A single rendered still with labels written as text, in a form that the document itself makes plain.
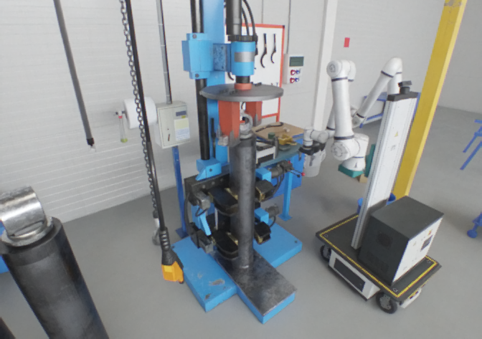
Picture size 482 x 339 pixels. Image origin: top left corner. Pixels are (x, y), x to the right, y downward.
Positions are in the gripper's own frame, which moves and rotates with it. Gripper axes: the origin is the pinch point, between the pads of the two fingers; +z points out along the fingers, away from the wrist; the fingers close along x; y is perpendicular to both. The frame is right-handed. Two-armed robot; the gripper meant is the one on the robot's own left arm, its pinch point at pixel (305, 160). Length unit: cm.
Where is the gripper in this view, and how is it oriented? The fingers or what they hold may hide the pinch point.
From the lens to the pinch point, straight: 241.4
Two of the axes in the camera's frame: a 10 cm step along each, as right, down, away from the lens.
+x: 6.0, 3.4, -7.3
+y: -8.0, 2.5, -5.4
